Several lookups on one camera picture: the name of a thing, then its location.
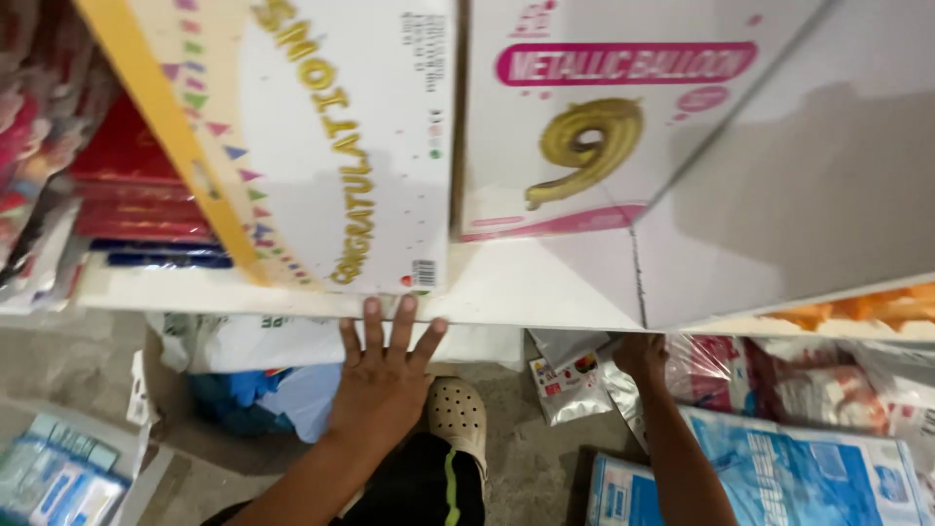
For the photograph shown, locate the person's left hand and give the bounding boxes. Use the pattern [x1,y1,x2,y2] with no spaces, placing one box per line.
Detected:
[327,294,449,448]

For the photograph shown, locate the person's right hand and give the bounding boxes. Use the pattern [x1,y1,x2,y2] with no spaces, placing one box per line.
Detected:
[611,333,670,396]

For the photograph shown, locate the silver foil packet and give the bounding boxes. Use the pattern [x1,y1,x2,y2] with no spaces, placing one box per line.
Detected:
[598,357,653,452]

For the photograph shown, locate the red balloon packet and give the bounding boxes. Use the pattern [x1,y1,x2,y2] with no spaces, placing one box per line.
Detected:
[663,334,777,419]

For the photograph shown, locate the beige perforated clog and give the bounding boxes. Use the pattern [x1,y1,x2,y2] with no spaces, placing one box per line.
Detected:
[425,376,489,485]

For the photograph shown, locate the small white packet red print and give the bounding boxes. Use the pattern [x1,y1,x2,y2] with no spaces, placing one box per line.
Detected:
[529,352,615,428]

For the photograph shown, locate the black shorts with green stripe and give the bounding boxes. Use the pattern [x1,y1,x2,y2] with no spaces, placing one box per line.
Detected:
[200,431,487,526]

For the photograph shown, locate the white shelf unit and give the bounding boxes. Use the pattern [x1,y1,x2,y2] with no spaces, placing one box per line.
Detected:
[76,0,935,342]

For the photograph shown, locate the small light blue packet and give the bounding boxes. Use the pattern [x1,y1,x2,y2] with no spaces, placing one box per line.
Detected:
[586,452,667,526]

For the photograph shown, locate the blue plastic bag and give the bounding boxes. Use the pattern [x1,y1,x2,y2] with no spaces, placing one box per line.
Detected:
[187,362,345,445]

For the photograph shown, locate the white and orange balloon packet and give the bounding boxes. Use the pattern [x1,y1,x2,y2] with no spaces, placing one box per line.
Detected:
[751,339,894,437]

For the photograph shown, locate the large light blue packet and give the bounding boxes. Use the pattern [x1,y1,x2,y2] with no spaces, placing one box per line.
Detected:
[678,405,933,526]

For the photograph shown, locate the white box with gold letters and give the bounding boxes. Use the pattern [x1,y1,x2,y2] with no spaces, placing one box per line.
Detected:
[73,0,458,298]

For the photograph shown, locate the orange balloon packets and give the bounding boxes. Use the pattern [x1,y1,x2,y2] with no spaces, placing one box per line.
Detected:
[763,281,935,334]

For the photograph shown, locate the stack of dark blue packets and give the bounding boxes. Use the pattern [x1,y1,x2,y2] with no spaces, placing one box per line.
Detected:
[88,237,235,270]

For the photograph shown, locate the clear plastic packet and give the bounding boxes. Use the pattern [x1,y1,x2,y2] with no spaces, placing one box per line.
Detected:
[849,339,935,505]

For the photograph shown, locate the white box with gold numeral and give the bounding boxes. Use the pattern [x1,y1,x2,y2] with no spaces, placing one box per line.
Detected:
[460,0,835,244]

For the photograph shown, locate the stack of red packets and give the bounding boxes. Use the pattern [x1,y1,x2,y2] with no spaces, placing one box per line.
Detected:
[69,91,222,246]

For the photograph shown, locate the tray of light blue packets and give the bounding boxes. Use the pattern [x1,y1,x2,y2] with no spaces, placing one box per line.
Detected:
[0,398,176,526]

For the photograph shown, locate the rack of colourful hanging packets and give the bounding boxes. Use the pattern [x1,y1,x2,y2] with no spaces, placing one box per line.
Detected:
[0,0,119,317]

